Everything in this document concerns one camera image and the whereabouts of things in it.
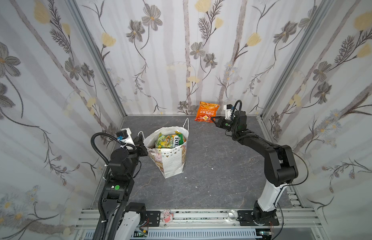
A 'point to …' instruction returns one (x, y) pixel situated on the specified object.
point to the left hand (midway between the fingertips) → (139, 131)
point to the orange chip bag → (205, 111)
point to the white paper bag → (170, 161)
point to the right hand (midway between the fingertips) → (210, 113)
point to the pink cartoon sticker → (168, 216)
